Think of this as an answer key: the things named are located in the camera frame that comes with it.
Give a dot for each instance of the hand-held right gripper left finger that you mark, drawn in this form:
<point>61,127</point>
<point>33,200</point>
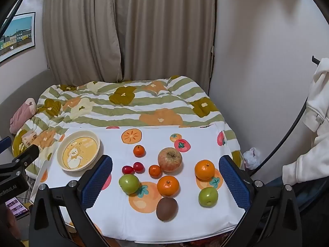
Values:
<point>99,180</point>

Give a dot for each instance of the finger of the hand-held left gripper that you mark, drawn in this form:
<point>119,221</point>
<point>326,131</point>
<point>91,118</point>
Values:
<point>5,145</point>
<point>27,154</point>

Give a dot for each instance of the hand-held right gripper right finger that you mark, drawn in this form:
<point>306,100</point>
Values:
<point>235,182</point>

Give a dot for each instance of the green apple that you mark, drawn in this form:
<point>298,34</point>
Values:
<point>129,184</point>
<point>208,196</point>

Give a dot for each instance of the large orange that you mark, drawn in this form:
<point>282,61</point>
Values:
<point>168,186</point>
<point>204,169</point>

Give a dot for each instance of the cream plate with duck print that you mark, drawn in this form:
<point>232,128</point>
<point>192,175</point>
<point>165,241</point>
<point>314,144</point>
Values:
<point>78,150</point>

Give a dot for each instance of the red yellow apple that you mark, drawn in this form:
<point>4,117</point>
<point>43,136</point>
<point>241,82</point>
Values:
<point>169,159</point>

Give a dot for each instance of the brown kiwi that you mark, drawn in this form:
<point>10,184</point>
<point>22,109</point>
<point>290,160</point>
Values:
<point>167,209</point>

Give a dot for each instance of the small tissue packet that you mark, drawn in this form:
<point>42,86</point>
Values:
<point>28,137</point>

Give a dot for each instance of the tablet with lit screen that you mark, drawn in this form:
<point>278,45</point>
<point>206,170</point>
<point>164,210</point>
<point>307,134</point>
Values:
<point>16,207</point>

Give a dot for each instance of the white plastic bag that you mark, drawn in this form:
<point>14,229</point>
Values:
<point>252,158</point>

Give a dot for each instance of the red cherry tomato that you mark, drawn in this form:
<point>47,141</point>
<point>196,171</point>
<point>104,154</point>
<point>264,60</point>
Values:
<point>138,167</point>
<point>127,169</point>

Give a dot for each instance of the white fruit print tablecloth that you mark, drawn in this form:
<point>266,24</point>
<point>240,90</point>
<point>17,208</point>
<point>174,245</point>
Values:
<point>115,211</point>

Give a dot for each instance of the pink plush toy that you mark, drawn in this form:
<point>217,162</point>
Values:
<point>21,113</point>

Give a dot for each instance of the small tangerine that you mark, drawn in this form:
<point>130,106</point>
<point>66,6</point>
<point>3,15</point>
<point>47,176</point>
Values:
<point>155,171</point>
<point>139,151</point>

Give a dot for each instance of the black curved tube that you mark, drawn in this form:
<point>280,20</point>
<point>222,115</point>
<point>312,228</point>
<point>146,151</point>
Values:
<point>290,131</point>

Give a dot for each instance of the green striped floral blanket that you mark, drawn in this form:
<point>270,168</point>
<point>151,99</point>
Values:
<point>128,103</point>

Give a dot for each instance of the white hooded sweatshirt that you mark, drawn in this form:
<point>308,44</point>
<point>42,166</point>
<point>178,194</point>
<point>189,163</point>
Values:
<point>316,108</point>

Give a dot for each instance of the beige curtain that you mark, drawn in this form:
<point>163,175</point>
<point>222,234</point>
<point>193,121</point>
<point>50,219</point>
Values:
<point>128,30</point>

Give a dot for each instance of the framed wall poster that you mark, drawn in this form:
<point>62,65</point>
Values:
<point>15,33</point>

